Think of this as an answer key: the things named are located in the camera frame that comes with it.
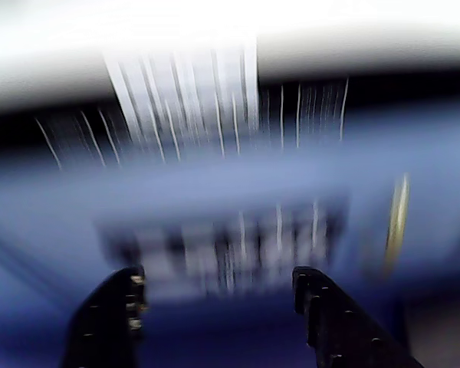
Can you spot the blue toy kitchen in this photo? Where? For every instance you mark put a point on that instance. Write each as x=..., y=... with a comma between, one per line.
x=42, y=126

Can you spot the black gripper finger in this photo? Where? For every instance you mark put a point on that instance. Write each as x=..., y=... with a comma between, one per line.
x=341, y=329
x=99, y=326

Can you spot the blue cabinet door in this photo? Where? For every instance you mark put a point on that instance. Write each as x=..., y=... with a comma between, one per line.
x=61, y=199

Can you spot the blurred dish rack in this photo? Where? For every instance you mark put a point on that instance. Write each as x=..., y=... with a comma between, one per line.
x=222, y=245

